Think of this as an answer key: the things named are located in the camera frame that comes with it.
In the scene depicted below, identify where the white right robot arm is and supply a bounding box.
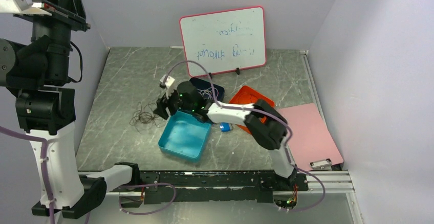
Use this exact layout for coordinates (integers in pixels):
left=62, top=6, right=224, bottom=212
left=153, top=76, right=297, bottom=190

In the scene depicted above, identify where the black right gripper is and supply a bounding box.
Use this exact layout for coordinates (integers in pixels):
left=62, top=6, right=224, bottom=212
left=153, top=85, right=194, bottom=120

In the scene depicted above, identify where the orange square tray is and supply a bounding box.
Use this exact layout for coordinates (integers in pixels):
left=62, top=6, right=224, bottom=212
left=229, top=85, right=276, bottom=135

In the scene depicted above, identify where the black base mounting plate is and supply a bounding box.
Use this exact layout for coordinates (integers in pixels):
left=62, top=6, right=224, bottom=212
left=107, top=170, right=309, bottom=206

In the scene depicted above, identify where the pink-framed whiteboard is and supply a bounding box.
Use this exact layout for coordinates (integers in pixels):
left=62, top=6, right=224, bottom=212
left=179, top=6, right=267, bottom=77

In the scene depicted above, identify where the dark blue square tray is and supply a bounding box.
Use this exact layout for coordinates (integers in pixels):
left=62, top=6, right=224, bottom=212
left=189, top=77, right=225, bottom=101

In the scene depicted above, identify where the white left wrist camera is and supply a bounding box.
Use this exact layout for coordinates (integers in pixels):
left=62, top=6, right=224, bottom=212
left=1, top=0, right=52, bottom=16

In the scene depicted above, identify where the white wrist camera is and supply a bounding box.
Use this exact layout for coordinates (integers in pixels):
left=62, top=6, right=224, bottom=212
left=160, top=74, right=176, bottom=99
left=1, top=0, right=52, bottom=16

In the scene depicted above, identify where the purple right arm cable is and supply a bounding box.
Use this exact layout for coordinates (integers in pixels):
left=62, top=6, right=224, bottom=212
left=166, top=60, right=326, bottom=214

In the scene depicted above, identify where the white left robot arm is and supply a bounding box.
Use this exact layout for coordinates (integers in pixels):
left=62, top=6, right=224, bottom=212
left=1, top=0, right=142, bottom=222

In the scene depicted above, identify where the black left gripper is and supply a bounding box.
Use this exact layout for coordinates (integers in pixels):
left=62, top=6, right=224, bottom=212
left=21, top=0, right=92, bottom=82

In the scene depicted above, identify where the small blue white object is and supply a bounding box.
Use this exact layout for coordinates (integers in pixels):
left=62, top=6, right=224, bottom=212
left=220, top=122, right=232, bottom=132

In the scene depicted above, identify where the aluminium frame rail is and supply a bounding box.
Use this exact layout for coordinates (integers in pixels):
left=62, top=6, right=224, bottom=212
left=107, top=170, right=363, bottom=223

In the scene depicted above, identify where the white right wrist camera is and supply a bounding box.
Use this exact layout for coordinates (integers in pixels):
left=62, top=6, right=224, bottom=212
left=160, top=74, right=176, bottom=99

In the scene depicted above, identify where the teal square tray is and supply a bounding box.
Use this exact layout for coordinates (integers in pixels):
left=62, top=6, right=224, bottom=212
left=158, top=111, right=211, bottom=162

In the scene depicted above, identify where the pink clipboard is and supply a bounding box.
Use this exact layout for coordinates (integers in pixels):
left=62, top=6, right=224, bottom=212
left=278, top=103, right=344, bottom=171

